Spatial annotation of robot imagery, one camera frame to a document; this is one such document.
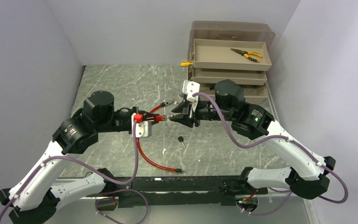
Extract red cable lock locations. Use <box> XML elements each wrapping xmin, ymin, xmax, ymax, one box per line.
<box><xmin>136</xmin><ymin>98</ymin><xmax>183</xmax><ymax>173</ymax></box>

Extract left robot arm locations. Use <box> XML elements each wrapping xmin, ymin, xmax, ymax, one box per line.
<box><xmin>0</xmin><ymin>91</ymin><xmax>164</xmax><ymax>224</ymax></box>

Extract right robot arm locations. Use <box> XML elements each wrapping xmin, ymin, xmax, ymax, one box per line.
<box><xmin>170</xmin><ymin>79</ymin><xmax>336</xmax><ymax>199</ymax></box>

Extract beige tiered toolbox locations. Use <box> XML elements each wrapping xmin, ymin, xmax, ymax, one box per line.
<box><xmin>186</xmin><ymin>21</ymin><xmax>275</xmax><ymax>104</ymax></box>

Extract yellow handled pliers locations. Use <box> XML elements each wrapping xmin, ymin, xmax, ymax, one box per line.
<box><xmin>231</xmin><ymin>48</ymin><xmax>263</xmax><ymax>63</ymax></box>

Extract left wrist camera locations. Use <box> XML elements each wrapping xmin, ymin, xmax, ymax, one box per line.
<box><xmin>131</xmin><ymin>113</ymin><xmax>152</xmax><ymax>138</ymax></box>

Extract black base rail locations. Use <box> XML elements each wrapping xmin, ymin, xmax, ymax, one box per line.
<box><xmin>94</xmin><ymin>175</ymin><xmax>268</xmax><ymax>208</ymax></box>

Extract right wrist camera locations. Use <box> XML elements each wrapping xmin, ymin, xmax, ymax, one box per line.
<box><xmin>181</xmin><ymin>80</ymin><xmax>200</xmax><ymax>112</ymax></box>

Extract black head car key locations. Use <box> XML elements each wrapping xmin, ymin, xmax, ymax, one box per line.
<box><xmin>178</xmin><ymin>136</ymin><xmax>186</xmax><ymax>147</ymax></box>

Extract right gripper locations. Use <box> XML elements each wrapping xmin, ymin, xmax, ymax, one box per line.
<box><xmin>170</xmin><ymin>98</ymin><xmax>235</xmax><ymax>127</ymax></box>

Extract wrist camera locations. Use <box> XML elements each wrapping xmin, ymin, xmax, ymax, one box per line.
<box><xmin>181</xmin><ymin>80</ymin><xmax>200</xmax><ymax>112</ymax></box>
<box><xmin>131</xmin><ymin>113</ymin><xmax>152</xmax><ymax>138</ymax></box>

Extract tools in bottom tray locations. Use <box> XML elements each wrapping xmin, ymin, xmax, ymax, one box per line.
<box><xmin>243</xmin><ymin>85</ymin><xmax>258</xmax><ymax>97</ymax></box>

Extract yellow handled screwdriver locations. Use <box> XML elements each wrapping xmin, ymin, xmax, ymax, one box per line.
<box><xmin>180</xmin><ymin>62</ymin><xmax>193</xmax><ymax>67</ymax></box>

